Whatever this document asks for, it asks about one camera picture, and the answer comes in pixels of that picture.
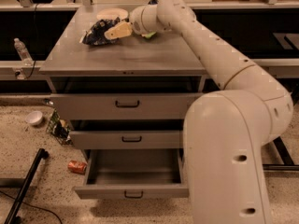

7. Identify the grey top drawer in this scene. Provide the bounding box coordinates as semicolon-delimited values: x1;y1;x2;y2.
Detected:
50;93;200;120

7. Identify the black stand leg left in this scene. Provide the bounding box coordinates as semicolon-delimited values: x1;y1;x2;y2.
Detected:
0;148;49;224

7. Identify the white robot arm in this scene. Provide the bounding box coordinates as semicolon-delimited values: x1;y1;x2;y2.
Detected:
105;0;293;224

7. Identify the clear water bottle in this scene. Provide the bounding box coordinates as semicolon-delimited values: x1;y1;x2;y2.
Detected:
14;38;34;66

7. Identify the black table frame right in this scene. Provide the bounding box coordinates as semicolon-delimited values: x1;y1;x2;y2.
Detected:
263;137;299;172

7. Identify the green chip bag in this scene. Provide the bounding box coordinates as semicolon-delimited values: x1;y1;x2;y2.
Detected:
142;32;156;39

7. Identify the grey middle drawer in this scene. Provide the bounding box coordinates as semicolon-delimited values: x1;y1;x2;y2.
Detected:
70;131;182;149

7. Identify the blue can behind bag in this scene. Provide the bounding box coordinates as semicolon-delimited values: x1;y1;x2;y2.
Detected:
148;0;159;5

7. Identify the black floor cable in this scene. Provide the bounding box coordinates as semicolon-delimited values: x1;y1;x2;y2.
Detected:
0;189;64;224

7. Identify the grey bottom drawer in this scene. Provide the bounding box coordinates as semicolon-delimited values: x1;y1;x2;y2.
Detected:
74;149;189;199

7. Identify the grey drawer cabinet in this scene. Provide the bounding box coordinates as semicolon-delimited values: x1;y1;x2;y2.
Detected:
39;3;210;161

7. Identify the green snack bag on floor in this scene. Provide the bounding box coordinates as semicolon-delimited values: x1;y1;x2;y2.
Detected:
46;110;72;146

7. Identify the grey drawer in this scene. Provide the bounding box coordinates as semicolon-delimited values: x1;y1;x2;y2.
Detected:
70;131;182;149
50;93;200;120
74;149;189;199

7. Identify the orange soda can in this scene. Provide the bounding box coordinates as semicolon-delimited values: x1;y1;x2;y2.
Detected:
67;161;87;175

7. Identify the blue chip bag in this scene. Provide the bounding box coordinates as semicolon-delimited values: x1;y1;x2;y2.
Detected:
80;17;121;46

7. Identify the white bowl on cabinet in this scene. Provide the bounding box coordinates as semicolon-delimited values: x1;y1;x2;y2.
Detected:
96;8;129;21

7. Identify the white bowl on floor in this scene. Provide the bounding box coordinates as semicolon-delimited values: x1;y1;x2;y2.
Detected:
25;111;43;126

